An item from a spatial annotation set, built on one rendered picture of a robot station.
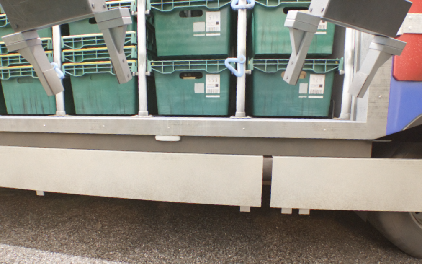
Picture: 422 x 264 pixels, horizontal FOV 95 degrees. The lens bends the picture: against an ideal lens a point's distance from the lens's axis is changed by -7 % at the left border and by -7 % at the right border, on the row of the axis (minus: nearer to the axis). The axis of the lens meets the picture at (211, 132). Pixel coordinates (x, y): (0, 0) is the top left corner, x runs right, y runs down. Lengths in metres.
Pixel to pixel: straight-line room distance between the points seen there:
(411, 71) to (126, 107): 1.17
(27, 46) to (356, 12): 0.48
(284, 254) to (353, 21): 1.02
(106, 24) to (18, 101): 1.21
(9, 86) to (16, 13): 1.15
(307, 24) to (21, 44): 0.42
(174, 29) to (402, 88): 0.93
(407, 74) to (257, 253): 0.96
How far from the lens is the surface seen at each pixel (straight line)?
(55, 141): 1.14
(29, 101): 1.45
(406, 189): 1.07
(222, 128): 0.79
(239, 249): 1.16
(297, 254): 1.20
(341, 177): 0.92
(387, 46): 0.44
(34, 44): 0.44
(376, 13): 0.40
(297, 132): 0.82
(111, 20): 0.34
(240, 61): 0.92
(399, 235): 1.29
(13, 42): 0.44
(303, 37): 0.36
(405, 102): 1.00
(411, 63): 1.01
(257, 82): 0.96
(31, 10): 0.40
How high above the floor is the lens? 0.69
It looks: 7 degrees down
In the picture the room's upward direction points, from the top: straight up
